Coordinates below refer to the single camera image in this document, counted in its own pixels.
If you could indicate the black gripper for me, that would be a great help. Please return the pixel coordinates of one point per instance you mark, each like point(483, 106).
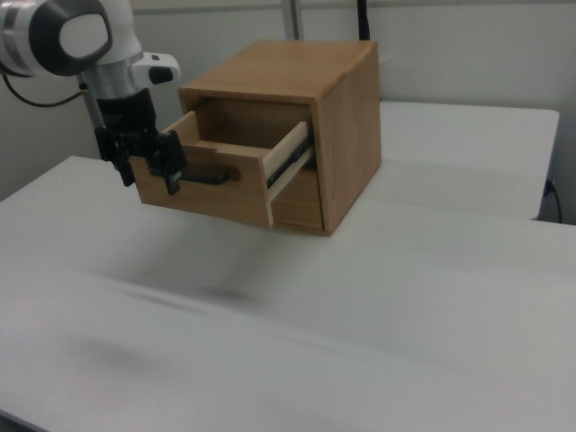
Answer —
point(128, 121)

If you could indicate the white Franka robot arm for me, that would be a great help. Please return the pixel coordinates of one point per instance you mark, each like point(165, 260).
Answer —
point(49, 36)

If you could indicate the wooden drawer with slot grip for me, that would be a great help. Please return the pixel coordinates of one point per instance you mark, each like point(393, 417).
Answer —
point(299, 202)

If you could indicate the wooden drawer cabinet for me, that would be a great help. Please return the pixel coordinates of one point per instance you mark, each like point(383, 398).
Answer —
point(288, 67)

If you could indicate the black vertical pole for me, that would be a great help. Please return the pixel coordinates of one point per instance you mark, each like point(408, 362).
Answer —
point(363, 20)

